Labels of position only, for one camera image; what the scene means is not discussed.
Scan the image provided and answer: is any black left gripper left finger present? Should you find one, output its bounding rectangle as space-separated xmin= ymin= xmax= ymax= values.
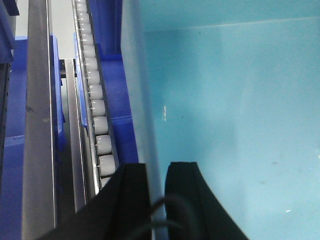
xmin=41 ymin=163 xmax=151 ymax=240

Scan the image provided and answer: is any white roller conveyor track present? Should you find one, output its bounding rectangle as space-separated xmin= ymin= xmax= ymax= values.
xmin=72 ymin=0 xmax=119 ymax=195

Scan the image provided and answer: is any steel divider rail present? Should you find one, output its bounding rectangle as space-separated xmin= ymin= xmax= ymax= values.
xmin=21 ymin=0 xmax=57 ymax=240

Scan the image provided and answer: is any dark blue bin beside track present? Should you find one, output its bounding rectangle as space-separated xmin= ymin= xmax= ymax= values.
xmin=89 ymin=0 xmax=139 ymax=164

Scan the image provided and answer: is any black cable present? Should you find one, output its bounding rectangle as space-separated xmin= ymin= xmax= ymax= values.
xmin=149 ymin=195 xmax=193 ymax=240

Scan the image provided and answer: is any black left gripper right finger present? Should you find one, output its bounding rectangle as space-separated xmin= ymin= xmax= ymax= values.
xmin=165 ymin=162 xmax=247 ymax=240

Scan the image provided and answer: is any light blue plastic bin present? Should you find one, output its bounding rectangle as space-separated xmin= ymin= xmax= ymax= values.
xmin=121 ymin=0 xmax=320 ymax=240

